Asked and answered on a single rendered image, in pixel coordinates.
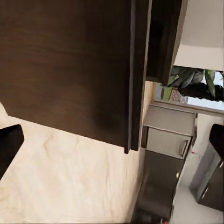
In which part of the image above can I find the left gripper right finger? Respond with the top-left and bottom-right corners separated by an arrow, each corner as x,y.
209,124 -> 224,162

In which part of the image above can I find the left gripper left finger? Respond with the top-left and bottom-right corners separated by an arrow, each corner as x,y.
0,124 -> 24,180

